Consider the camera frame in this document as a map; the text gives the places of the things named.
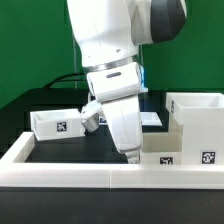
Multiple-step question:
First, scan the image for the white drawer tray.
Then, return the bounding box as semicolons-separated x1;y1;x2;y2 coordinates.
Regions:
140;152;181;165
30;109;85;141

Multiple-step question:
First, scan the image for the white drawer cabinet box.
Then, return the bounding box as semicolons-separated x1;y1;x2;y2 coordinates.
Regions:
139;91;224;166

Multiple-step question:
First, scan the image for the black cable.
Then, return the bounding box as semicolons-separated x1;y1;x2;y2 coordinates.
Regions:
42;72;88;90

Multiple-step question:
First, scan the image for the white rear drawer tray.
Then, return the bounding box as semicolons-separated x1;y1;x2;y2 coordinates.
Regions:
30;109;85;141

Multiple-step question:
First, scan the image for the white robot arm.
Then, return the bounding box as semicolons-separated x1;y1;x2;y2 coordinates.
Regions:
67;0;187;163

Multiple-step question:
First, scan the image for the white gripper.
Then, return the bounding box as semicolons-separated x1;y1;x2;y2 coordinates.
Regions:
87;62;144;164

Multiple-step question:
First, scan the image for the white marker base plate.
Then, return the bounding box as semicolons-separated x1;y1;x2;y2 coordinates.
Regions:
109;112;162;126

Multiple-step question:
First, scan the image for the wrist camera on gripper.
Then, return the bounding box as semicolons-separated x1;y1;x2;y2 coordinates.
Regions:
81;100;102;132

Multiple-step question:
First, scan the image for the white hanging cable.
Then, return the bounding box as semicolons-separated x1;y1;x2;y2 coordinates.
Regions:
71;34;79;90

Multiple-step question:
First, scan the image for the white U-shaped border fence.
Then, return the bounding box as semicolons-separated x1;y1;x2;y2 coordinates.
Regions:
0;132;224;189

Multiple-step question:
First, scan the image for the white front drawer tray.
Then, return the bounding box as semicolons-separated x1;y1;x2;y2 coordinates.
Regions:
140;152;181;165

